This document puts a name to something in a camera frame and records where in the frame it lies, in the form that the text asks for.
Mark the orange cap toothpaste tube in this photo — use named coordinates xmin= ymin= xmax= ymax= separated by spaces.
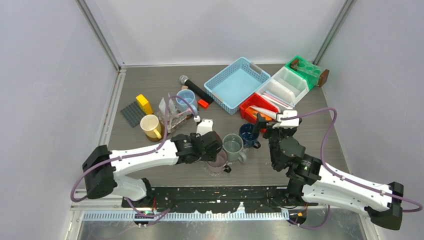
xmin=250 ymin=105 xmax=277 ymax=120

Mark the dark blue mug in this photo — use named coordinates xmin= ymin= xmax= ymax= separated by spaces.
xmin=239 ymin=123 xmax=261 ymax=149

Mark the mauve mug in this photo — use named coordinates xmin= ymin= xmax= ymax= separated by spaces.
xmin=208 ymin=149 xmax=232 ymax=173

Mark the grey mug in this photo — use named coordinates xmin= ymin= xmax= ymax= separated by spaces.
xmin=222 ymin=133 xmax=247 ymax=164

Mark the pink toothbrush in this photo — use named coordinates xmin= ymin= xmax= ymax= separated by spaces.
xmin=174 ymin=107 xmax=197 ymax=119
xmin=262 ymin=92 xmax=294 ymax=109

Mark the grey toothbrush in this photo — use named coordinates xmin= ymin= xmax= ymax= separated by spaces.
xmin=167 ymin=115 xmax=173 ymax=133

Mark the clear acrylic toothbrush holder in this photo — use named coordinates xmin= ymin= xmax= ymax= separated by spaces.
xmin=154 ymin=110 xmax=189 ymax=134

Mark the teal cap toothpaste tube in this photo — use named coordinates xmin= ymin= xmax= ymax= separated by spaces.
xmin=168 ymin=93 xmax=178 ymax=116

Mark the light blue mug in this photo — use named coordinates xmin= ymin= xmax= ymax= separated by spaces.
xmin=175 ymin=89 xmax=198 ymax=115

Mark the pink cap toothpaste tube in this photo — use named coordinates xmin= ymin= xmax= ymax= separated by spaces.
xmin=158 ymin=98 xmax=172 ymax=121

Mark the yellow mug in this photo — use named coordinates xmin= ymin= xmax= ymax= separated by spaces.
xmin=139 ymin=114 xmax=164 ymax=140

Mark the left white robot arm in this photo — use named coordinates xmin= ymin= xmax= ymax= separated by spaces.
xmin=82 ymin=131 xmax=223 ymax=207

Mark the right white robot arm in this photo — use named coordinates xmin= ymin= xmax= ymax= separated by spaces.
xmin=253 ymin=114 xmax=404 ymax=231

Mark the brown wooden oval tray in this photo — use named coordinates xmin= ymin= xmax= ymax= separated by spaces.
xmin=145 ymin=114 xmax=195 ymax=142

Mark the red plastic bin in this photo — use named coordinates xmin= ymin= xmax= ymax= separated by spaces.
xmin=239 ymin=92 xmax=281 ymax=133

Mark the white plastic bin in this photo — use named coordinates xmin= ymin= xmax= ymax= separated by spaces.
xmin=255 ymin=66 xmax=310 ymax=107

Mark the red orange block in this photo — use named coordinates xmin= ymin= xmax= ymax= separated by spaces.
xmin=198 ymin=99 xmax=210 ymax=110

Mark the light blue plastic basket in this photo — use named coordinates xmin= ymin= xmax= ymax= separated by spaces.
xmin=204 ymin=57 xmax=271 ymax=115

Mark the green plastic bin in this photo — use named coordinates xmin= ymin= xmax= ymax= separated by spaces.
xmin=285 ymin=55 xmax=323 ymax=90

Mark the black microphone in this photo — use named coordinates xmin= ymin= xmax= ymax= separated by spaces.
xmin=179 ymin=75 xmax=214 ymax=104

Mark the yellow building brick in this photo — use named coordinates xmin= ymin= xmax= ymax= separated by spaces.
xmin=135 ymin=94 xmax=154 ymax=115

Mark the grey building baseplate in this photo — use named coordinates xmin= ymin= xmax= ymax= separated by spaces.
xmin=120 ymin=101 xmax=146 ymax=128

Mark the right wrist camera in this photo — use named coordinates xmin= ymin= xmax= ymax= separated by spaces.
xmin=272 ymin=109 xmax=301 ymax=129

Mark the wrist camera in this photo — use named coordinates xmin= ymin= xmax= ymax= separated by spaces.
xmin=272 ymin=109 xmax=301 ymax=129
xmin=194 ymin=115 xmax=214 ymax=136

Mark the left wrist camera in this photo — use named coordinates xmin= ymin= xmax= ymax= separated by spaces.
xmin=194 ymin=115 xmax=214 ymax=136

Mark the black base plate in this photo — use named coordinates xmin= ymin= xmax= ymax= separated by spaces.
xmin=131 ymin=185 xmax=306 ymax=214

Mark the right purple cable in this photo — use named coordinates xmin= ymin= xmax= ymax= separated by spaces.
xmin=281 ymin=107 xmax=424 ymax=230

